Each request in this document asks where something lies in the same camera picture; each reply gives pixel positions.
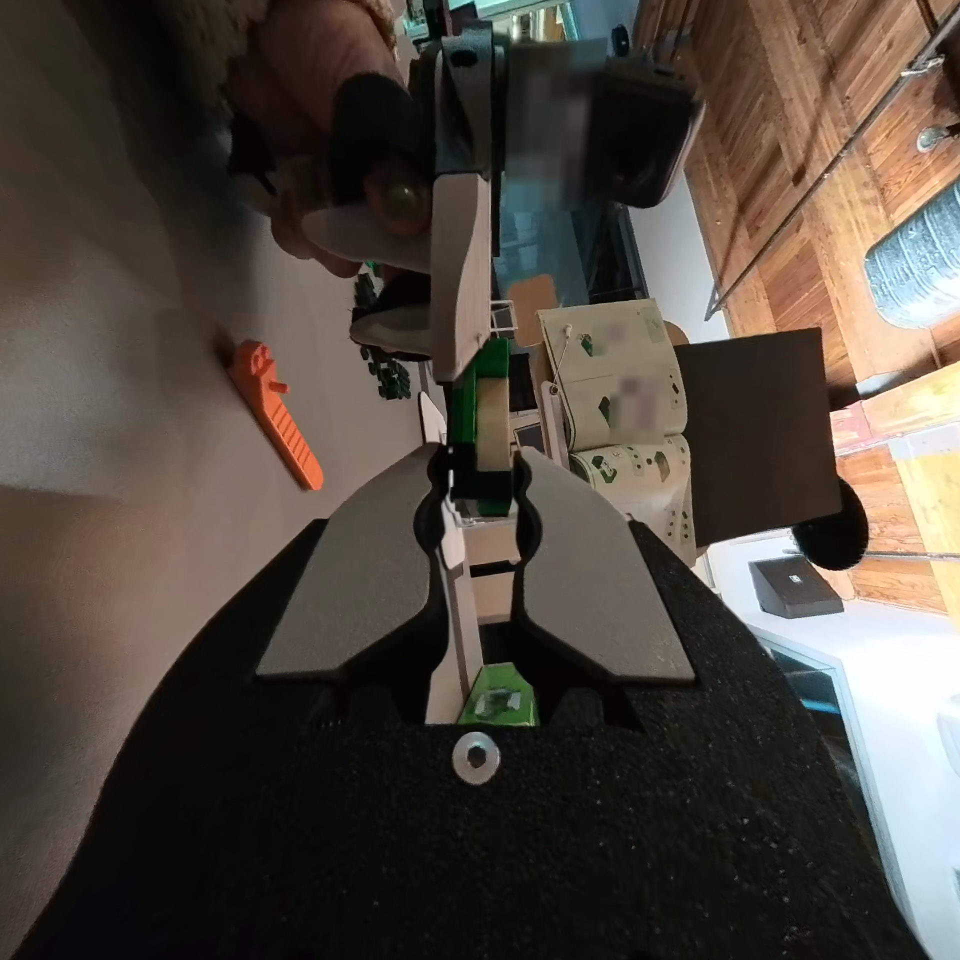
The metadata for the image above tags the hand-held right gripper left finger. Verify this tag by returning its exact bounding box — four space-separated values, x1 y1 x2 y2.
255 441 453 684

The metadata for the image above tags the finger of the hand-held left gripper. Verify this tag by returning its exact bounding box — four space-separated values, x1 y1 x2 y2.
429 172 498 384
351 268 435 360

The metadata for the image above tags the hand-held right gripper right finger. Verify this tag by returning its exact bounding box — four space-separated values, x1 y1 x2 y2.
512 446 697 687

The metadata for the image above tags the green tan lego assembly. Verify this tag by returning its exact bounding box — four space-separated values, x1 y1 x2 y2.
446 337 516 519

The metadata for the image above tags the person's left forearm cream sleeve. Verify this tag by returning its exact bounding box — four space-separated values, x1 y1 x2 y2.
191 0 402 99

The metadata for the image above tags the pile of dark green lego tiles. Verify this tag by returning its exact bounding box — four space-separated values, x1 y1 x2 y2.
351 261 415 402

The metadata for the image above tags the orange lego brick separator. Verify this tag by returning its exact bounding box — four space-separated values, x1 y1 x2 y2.
223 339 326 492

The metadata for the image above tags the green lego set box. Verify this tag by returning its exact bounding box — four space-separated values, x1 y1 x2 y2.
457 663 541 729

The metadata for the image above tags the lego instruction booklet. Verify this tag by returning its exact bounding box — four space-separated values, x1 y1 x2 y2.
536 298 700 565

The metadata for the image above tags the person's left hand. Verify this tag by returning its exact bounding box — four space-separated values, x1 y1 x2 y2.
225 0 436 280

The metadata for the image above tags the white book stand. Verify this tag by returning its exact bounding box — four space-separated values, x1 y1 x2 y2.
416 300 575 725

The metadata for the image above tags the black wedge box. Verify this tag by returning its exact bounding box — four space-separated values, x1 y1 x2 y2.
748 558 846 621

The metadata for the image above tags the dark square board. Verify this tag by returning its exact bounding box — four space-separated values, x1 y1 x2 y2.
673 326 847 550

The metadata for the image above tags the grey ribbed water jug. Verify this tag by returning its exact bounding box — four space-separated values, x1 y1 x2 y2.
862 196 960 331

